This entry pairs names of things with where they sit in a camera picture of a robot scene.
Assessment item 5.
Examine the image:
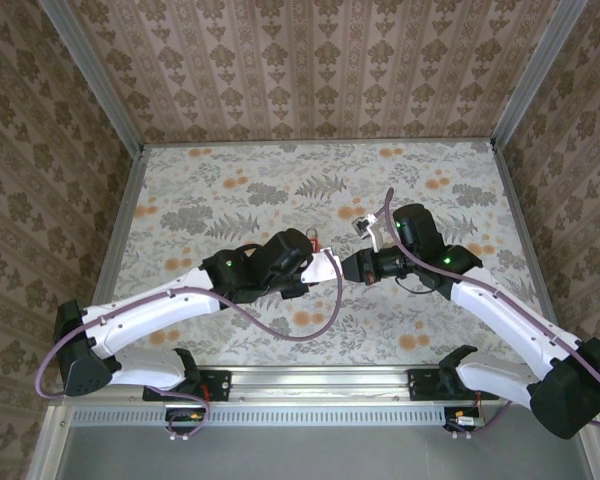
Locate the red safety padlock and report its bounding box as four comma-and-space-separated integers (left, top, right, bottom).
305, 226, 327, 254

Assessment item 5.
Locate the floral table cover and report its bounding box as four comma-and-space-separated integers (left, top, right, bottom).
95, 141, 564, 367

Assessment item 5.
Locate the small electronics board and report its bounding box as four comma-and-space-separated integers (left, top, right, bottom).
164, 407, 206, 434
443, 405, 486, 434

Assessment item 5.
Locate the grey metal panel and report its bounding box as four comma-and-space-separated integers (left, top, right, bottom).
54, 424, 596, 480

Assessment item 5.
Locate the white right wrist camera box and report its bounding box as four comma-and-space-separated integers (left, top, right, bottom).
350, 213, 390, 254

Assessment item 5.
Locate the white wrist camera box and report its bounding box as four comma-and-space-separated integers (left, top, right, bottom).
350, 213, 390, 254
301, 248, 340, 285

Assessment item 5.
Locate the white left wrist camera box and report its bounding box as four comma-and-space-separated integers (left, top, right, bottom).
301, 248, 340, 285

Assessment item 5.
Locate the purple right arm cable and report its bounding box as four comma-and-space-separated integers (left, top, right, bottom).
377, 187, 600, 441

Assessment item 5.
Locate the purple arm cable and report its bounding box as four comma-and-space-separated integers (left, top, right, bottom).
33, 247, 344, 444
377, 187, 600, 441

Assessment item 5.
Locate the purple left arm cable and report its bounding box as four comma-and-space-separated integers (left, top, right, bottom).
33, 247, 344, 444

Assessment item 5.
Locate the aluminium table side rail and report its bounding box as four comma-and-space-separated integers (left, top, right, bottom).
82, 144, 149, 369
490, 144, 572, 365

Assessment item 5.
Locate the aluminium table edge rail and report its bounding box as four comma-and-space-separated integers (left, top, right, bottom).
52, 363, 536, 407

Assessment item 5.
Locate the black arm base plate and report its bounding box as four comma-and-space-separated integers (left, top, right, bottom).
408, 368, 500, 402
143, 368, 231, 402

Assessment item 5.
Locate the thin aluminium table rail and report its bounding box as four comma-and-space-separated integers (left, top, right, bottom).
139, 135, 499, 150

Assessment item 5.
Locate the grey slotted cable duct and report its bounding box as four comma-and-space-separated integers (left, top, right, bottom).
69, 405, 449, 427

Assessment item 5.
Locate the aluminium frame post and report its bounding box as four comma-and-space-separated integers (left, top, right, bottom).
38, 0, 146, 154
490, 0, 590, 151

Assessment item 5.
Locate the aluminium lower frame beam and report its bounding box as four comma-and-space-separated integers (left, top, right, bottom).
578, 433, 600, 480
27, 404, 72, 480

